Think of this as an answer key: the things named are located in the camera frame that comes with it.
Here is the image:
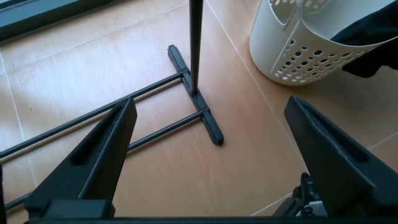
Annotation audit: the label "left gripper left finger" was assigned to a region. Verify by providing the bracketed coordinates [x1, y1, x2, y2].
[24, 97, 138, 218]

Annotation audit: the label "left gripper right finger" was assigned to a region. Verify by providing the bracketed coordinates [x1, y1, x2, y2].
[284, 95, 398, 220]

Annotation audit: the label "black garment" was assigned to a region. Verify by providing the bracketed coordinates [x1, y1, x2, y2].
[330, 0, 398, 78]

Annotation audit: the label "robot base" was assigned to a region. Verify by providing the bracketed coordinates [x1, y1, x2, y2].
[272, 172, 330, 218]

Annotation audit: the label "white laundry basket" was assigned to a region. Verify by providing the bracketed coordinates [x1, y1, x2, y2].
[249, 0, 398, 86]

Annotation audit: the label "black clothes rack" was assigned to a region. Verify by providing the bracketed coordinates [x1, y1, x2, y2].
[0, 0, 224, 212]

